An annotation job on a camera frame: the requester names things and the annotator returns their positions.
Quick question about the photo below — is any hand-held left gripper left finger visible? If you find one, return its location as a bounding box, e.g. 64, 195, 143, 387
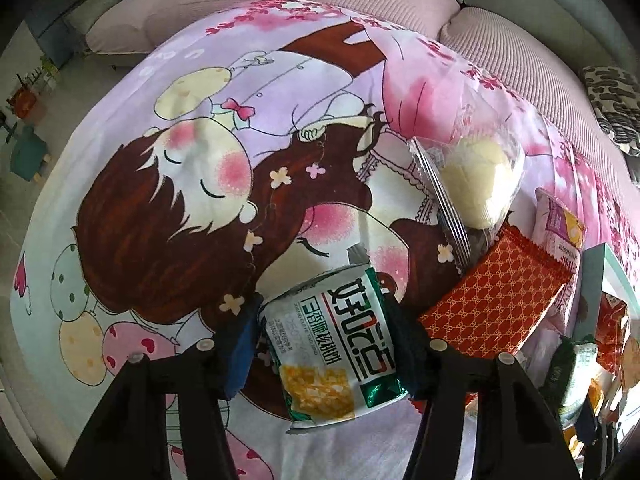
65, 295, 266, 480

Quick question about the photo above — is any clear-wrapped pale bun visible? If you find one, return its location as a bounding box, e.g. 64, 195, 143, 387
407, 135, 528, 271

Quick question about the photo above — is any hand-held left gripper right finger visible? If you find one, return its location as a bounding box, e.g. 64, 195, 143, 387
380, 290, 583, 480

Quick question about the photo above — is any green white snack packet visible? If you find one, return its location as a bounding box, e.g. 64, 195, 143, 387
257, 245, 408, 436

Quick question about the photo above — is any small green snack packet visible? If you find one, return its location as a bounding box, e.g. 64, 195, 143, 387
547, 337, 601, 426

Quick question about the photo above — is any black white patterned cushion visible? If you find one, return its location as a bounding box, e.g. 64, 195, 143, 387
580, 65, 640, 156

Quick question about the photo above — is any printed cartoon blanket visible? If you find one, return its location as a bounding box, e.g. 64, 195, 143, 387
10, 0, 640, 480

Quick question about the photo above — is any green stool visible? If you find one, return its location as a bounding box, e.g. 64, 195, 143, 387
10, 130, 51, 183

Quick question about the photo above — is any pink yellow snack packet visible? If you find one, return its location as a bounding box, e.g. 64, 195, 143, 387
532, 187, 588, 321

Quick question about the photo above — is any red patterned snack packet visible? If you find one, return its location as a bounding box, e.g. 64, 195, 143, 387
417, 222, 573, 361

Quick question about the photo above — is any teal box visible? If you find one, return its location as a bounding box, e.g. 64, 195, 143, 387
575, 242, 640, 341

